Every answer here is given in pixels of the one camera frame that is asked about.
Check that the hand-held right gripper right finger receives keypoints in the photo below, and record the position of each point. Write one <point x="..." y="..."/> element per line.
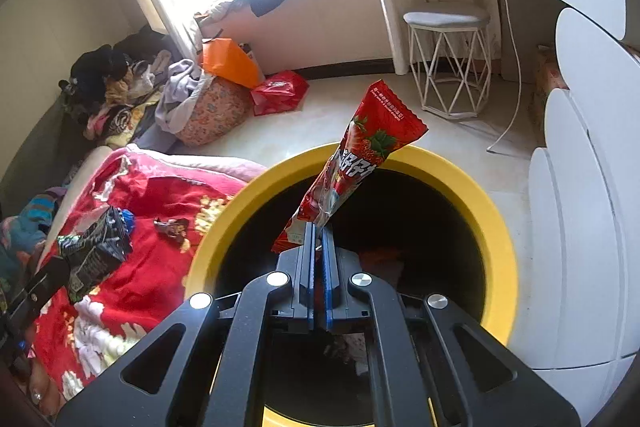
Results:
<point x="331" y="277"/>

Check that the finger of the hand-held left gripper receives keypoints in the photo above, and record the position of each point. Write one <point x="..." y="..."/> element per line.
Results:
<point x="61" y="271"/>

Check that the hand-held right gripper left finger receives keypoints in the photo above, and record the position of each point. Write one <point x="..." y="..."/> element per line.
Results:
<point x="300" y="267"/>

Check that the dark snack wrapper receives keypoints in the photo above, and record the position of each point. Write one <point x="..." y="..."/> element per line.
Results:
<point x="95" y="257"/>

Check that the yellow trash bin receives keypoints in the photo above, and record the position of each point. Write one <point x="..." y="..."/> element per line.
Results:
<point x="240" y="207"/>

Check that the long red snack wrapper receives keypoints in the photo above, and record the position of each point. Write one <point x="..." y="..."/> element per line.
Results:
<point x="360" y="142"/>

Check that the person's left hand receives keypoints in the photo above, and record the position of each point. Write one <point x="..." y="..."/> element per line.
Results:
<point x="40" y="387"/>

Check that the blue patterned cloth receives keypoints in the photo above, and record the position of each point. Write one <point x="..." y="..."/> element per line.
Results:
<point x="25" y="227"/>

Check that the blue foil wrapper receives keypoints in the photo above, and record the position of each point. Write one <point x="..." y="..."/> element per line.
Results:
<point x="129" y="222"/>

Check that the small brown wrapper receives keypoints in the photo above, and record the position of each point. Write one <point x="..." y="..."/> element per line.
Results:
<point x="170" y="228"/>

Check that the red floral blanket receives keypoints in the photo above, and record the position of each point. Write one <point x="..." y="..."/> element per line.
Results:
<point x="150" y="187"/>

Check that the red plastic bag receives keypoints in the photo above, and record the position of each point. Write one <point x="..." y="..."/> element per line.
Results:
<point x="280" y="94"/>

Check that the floral fabric basket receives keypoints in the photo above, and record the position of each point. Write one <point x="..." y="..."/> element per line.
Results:
<point x="215" y="112"/>

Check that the grey clothes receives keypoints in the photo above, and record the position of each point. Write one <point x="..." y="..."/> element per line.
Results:
<point x="175" y="102"/>

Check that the pile of clothes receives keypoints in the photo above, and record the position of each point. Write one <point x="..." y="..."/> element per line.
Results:
<point x="100" y="67"/>

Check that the orange bag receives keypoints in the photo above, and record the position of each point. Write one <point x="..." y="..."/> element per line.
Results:
<point x="230" y="62"/>

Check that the white scalloped cabinet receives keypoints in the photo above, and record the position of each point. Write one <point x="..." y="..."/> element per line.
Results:
<point x="590" y="157"/>

